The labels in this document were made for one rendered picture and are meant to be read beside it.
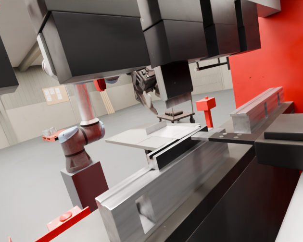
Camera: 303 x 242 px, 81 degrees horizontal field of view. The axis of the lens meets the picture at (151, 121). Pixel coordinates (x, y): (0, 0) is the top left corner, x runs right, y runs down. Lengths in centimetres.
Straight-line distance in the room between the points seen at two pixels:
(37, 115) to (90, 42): 1039
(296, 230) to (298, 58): 104
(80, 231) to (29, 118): 1017
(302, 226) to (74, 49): 31
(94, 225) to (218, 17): 60
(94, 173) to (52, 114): 975
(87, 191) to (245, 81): 115
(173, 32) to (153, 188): 31
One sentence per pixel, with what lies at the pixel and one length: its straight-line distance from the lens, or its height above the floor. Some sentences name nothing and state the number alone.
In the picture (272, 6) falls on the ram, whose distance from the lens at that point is 109.
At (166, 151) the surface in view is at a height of 100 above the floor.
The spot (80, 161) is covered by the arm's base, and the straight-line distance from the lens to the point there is 112.
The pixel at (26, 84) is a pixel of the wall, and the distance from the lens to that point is 1076.
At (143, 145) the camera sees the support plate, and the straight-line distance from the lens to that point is 45.
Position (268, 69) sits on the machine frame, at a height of 107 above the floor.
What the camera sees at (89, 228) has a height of 88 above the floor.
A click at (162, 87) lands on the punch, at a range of 40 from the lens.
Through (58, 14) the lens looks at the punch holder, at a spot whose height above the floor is 125.
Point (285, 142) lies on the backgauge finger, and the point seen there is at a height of 102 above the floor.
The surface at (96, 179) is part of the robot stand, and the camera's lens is 116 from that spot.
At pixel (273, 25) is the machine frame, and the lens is 122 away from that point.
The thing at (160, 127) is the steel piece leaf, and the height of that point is 100.
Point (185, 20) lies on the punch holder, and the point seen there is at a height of 126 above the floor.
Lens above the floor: 114
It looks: 11 degrees down
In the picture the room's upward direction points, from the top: 14 degrees counter-clockwise
